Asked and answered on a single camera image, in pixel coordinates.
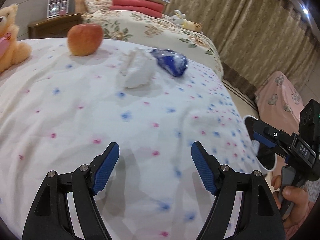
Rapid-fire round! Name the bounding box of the beige patterned curtain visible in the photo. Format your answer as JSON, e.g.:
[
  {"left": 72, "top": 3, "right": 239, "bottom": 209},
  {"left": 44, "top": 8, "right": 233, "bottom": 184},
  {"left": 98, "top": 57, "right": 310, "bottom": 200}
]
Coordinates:
[{"left": 165, "top": 0, "right": 319, "bottom": 97}]

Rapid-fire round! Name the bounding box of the floral cream pillow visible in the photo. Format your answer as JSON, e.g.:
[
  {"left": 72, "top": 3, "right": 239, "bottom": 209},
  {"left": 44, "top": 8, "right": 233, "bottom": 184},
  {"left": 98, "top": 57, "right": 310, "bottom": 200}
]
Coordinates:
[{"left": 84, "top": 0, "right": 112, "bottom": 14}]

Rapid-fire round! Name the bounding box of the white floral bedsheet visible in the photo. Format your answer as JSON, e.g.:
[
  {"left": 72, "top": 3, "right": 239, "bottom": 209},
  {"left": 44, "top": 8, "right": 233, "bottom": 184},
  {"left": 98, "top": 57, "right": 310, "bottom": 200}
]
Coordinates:
[{"left": 1, "top": 38, "right": 259, "bottom": 239}]

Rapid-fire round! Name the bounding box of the beige teddy bear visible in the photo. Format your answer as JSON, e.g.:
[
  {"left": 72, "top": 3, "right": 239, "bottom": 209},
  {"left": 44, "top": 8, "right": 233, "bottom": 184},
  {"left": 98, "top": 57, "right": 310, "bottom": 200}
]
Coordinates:
[{"left": 0, "top": 4, "right": 31, "bottom": 73}]

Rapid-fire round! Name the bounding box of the red yellow apple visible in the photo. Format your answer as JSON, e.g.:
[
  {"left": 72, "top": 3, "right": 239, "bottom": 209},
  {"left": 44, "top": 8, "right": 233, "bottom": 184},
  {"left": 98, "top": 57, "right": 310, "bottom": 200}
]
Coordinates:
[{"left": 67, "top": 24, "right": 104, "bottom": 56}]

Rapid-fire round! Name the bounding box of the wooden nightstand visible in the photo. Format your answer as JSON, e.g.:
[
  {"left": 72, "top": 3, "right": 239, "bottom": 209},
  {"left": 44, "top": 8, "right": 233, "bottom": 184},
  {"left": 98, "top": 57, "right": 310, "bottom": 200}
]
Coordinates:
[{"left": 28, "top": 14, "right": 82, "bottom": 39}]

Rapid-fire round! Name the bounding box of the folded red blanket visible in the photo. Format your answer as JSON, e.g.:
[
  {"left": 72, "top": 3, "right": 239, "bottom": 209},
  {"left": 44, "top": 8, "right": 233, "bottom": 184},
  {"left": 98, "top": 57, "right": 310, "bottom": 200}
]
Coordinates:
[{"left": 110, "top": 0, "right": 164, "bottom": 18}]

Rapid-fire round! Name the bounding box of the white rabbit plush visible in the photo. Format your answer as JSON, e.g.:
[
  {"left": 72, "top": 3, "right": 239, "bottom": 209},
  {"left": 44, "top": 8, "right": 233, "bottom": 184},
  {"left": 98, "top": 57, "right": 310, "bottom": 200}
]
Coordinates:
[{"left": 170, "top": 10, "right": 185, "bottom": 27}]

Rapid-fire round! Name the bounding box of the yellow brown plush toy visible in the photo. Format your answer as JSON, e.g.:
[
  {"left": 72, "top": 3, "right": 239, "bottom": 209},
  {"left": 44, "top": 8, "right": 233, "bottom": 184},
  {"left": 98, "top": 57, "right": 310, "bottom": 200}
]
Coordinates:
[{"left": 182, "top": 20, "right": 202, "bottom": 33}]

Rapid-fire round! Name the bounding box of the pink heart cloth cover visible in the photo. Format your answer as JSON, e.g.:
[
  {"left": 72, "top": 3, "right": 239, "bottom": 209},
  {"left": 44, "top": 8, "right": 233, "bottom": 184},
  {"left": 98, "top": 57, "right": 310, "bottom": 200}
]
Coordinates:
[{"left": 254, "top": 71, "right": 304, "bottom": 134}]

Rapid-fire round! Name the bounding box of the photo grid frame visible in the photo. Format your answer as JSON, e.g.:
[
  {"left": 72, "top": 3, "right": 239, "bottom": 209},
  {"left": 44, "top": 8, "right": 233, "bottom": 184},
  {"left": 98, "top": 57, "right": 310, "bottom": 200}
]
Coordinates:
[{"left": 47, "top": 0, "right": 69, "bottom": 18}]

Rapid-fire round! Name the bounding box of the blue plastic wrapper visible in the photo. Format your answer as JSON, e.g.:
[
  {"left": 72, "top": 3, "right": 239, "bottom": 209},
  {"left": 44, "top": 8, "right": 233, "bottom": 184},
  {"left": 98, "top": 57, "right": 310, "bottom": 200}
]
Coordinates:
[{"left": 150, "top": 49, "right": 188, "bottom": 77}]

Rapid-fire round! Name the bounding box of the person's right hand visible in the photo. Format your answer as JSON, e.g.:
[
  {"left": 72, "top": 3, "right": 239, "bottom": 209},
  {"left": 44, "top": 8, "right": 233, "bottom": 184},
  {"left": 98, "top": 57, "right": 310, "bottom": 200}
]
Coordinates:
[{"left": 282, "top": 186, "right": 309, "bottom": 229}]

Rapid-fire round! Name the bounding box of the floral quilt bed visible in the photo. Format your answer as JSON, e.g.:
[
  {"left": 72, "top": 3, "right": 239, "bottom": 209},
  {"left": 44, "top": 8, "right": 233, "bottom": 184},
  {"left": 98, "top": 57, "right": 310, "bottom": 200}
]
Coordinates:
[{"left": 81, "top": 9, "right": 223, "bottom": 79}]

